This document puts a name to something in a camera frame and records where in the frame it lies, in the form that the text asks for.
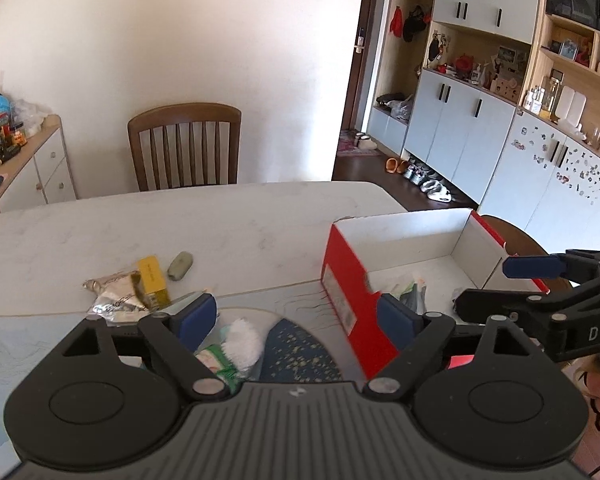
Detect green white character pouch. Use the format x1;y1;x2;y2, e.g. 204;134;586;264
195;325;249;393

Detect silver foil packet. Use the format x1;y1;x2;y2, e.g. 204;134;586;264
83;271;149;323

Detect white fluffy item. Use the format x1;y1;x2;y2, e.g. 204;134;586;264
221;318;264;376

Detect grey green oval case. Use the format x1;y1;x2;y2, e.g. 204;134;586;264
166;252;194;282

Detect yellow small carton box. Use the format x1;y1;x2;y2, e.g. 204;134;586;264
137;256;171;310

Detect right wooden chair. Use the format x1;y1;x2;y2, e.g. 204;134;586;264
481;214;572;292

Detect wooden chair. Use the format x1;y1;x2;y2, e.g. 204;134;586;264
481;214;572;292
128;102;242;192

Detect red white cardboard box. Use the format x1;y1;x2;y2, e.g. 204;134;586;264
321;209;548;379

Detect blue speckled round mat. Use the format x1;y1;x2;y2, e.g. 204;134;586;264
214;309;345;385

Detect pair of grey shoes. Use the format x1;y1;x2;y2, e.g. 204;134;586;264
404;159;453;204

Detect orange slippers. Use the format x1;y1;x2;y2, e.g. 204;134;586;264
385;157;408;174

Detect far wooden chair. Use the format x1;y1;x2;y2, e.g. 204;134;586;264
128;102;242;192

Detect entry rug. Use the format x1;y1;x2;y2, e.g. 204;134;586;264
337;130;377;157

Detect white drawer sideboard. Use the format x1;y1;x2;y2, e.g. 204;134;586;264
0;115;78;212

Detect dark wooden door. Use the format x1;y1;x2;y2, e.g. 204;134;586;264
340;0;376;131

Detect white wall cabinet unit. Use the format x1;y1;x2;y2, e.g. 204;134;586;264
365;0;600;252

